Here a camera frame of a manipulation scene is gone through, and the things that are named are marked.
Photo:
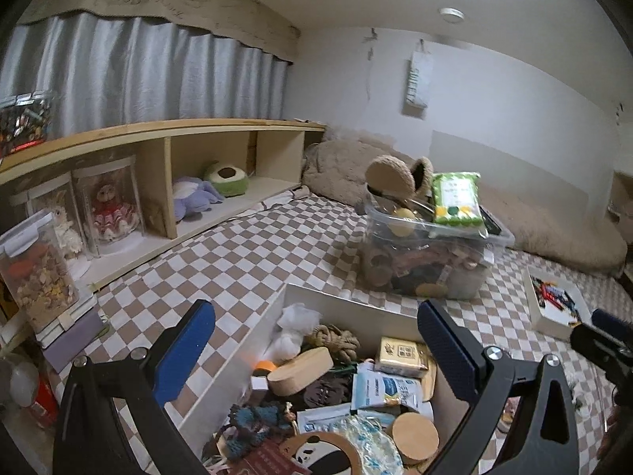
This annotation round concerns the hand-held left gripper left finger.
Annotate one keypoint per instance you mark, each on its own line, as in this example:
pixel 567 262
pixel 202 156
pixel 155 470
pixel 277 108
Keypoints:
pixel 183 351

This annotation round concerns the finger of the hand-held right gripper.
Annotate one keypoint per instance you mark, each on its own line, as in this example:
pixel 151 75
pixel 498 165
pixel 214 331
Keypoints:
pixel 601 351
pixel 613 320

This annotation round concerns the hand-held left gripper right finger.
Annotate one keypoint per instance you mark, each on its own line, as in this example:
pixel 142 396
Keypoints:
pixel 447 351

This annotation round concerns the white rectangular box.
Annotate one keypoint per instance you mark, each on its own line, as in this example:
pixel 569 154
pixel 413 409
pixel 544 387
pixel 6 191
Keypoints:
pixel 237 356

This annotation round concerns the wooden oval box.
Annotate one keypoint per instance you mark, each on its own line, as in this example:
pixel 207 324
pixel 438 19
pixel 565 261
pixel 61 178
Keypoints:
pixel 299 373

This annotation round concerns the clear cereal container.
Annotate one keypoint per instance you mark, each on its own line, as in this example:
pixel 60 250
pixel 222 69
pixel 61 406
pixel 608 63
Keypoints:
pixel 37 277

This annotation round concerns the gold packet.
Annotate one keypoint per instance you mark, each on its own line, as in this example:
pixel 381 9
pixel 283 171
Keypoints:
pixel 403 355

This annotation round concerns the pile of colourful pens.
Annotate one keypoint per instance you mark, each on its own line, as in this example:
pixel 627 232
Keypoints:
pixel 561 302

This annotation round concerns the white shallow tray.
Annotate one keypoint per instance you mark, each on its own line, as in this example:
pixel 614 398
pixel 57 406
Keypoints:
pixel 539 316

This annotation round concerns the blue and white packet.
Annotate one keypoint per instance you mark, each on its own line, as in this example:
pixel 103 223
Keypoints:
pixel 388 393

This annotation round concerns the small orange item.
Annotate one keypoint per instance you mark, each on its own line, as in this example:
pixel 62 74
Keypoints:
pixel 264 367

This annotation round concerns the clear plastic storage bin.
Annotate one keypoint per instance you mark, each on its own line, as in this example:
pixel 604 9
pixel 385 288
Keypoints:
pixel 435 267

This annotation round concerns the round wooden lid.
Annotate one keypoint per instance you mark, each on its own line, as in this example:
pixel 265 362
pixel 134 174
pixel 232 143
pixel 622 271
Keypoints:
pixel 415 438

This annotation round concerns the teal knitted item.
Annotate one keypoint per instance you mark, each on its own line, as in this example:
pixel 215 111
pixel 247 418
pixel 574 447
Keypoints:
pixel 257 428

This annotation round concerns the lavender box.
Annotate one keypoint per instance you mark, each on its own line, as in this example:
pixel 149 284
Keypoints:
pixel 76 339

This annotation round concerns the beige fuzzy blanket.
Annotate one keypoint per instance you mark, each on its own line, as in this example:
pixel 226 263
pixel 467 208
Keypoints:
pixel 544 227

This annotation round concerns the floral pouch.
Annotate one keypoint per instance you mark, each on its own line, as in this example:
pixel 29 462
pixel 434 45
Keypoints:
pixel 373 448

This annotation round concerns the yellow ball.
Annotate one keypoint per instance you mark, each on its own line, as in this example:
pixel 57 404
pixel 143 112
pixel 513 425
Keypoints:
pixel 401 221

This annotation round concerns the dark red card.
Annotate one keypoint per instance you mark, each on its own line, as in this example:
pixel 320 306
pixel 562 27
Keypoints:
pixel 267 462

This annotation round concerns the green wet wipes pack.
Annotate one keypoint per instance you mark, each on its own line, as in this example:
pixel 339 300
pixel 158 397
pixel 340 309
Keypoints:
pixel 457 200

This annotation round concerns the purple plush toy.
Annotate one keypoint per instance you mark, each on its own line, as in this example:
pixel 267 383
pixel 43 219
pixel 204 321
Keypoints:
pixel 195 198

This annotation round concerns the red-dress doll in clear case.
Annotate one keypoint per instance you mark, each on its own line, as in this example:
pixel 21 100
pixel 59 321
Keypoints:
pixel 110 208

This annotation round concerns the avocado plush toy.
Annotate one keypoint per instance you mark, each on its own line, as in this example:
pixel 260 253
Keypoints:
pixel 228 178

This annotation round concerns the bunny doll in clear case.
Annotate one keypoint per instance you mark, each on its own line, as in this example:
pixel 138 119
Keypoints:
pixel 57 222

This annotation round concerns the wooden shelf unit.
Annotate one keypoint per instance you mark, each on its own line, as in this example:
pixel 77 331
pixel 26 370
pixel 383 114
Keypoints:
pixel 148 131

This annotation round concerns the grey curtain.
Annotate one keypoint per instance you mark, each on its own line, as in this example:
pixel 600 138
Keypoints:
pixel 148 74

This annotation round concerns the round ceiling lamp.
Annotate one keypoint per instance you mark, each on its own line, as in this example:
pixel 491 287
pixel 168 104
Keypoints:
pixel 451 15

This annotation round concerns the white wall calendar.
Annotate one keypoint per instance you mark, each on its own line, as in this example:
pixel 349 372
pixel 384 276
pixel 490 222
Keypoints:
pixel 419 84

